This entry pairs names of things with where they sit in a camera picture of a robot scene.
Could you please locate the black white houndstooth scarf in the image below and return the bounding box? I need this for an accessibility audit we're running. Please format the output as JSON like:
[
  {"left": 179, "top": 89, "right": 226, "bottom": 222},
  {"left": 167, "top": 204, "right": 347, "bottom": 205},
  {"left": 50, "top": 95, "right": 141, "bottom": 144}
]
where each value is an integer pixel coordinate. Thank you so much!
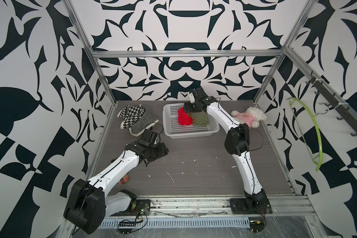
[{"left": 117, "top": 104, "right": 159, "bottom": 137}]

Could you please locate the green knitted scarf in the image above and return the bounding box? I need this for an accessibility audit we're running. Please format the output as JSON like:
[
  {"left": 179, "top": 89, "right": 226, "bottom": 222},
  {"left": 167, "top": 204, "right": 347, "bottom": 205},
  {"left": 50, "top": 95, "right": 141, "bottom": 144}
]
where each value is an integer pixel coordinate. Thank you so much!
[{"left": 188, "top": 111, "right": 209, "bottom": 127}]

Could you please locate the black connector hub left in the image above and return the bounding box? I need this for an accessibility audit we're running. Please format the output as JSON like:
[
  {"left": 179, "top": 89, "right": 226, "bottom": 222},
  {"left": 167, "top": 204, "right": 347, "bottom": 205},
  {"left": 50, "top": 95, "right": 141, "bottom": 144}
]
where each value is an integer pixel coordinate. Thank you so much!
[{"left": 117, "top": 219, "right": 138, "bottom": 229}]

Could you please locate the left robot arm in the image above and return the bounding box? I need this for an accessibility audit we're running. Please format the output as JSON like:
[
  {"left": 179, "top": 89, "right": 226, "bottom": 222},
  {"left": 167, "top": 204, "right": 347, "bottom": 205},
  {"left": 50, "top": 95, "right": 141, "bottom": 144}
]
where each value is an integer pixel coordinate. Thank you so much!
[{"left": 63, "top": 130, "right": 169, "bottom": 234}]

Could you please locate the white plastic basket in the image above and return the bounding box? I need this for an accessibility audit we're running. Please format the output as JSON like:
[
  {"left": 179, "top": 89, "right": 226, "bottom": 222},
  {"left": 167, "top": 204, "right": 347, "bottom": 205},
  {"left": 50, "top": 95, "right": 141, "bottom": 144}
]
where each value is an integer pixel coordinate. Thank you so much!
[{"left": 163, "top": 103, "right": 220, "bottom": 139}]

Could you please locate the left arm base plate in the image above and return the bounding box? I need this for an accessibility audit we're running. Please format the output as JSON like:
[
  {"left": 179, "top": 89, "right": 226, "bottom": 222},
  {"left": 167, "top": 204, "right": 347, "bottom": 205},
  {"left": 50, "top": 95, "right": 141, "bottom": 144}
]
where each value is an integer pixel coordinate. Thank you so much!
[{"left": 111, "top": 199, "right": 151, "bottom": 216}]

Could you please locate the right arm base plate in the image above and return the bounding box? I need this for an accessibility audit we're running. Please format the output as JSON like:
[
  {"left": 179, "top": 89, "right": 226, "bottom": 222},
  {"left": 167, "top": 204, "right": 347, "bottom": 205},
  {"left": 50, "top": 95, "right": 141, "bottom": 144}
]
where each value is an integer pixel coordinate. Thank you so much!
[{"left": 230, "top": 198, "right": 273, "bottom": 215}]

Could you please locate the black connector hub right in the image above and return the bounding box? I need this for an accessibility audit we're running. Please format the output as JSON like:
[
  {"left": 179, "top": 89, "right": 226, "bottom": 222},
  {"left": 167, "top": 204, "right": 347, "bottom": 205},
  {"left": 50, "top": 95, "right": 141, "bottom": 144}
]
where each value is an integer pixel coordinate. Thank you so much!
[{"left": 250, "top": 220, "right": 266, "bottom": 234}]

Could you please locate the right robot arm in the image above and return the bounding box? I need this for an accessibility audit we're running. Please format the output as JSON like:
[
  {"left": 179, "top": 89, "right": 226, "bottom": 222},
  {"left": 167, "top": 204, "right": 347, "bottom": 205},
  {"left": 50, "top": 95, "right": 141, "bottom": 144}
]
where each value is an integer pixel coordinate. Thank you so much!
[{"left": 183, "top": 87, "right": 270, "bottom": 214}]

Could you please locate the green clothes hanger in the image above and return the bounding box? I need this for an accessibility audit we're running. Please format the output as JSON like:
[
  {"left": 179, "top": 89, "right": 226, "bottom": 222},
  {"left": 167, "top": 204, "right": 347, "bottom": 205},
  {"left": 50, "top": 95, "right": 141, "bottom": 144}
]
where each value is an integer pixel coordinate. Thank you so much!
[{"left": 287, "top": 97, "right": 324, "bottom": 172}]

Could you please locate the grey wall hook rail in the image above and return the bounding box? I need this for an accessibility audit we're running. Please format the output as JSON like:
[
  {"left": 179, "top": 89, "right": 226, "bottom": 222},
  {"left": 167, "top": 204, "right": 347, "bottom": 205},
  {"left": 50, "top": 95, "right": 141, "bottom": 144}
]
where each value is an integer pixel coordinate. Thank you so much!
[{"left": 306, "top": 71, "right": 357, "bottom": 137}]

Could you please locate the black connector hub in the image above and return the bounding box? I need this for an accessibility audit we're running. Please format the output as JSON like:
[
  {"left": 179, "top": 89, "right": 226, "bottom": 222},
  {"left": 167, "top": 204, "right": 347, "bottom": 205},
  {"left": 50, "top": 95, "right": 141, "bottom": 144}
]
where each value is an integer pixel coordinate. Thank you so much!
[
  {"left": 250, "top": 220, "right": 266, "bottom": 234},
  {"left": 117, "top": 219, "right": 138, "bottom": 229}
]

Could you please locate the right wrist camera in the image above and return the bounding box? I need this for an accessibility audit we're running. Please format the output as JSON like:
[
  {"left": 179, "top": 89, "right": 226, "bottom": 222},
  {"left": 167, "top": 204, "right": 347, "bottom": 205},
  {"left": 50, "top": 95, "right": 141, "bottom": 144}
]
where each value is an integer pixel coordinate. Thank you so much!
[{"left": 189, "top": 92, "right": 196, "bottom": 104}]

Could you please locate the red knitted scarf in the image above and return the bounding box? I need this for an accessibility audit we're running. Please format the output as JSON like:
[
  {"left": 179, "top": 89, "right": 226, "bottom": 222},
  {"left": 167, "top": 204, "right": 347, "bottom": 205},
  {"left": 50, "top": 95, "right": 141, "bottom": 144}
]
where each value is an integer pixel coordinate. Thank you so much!
[{"left": 178, "top": 107, "right": 193, "bottom": 126}]

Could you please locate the white teddy bear pink shirt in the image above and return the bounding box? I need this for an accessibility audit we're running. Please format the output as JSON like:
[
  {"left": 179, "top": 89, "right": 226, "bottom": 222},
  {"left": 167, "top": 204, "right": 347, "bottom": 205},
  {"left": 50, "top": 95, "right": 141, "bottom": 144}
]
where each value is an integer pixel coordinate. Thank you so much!
[{"left": 231, "top": 107, "right": 267, "bottom": 129}]

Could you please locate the white slotted cable duct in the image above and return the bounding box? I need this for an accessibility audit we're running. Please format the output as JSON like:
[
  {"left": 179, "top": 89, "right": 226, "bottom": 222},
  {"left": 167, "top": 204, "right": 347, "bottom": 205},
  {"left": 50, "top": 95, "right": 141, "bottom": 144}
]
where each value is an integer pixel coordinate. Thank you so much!
[{"left": 99, "top": 217, "right": 250, "bottom": 229}]

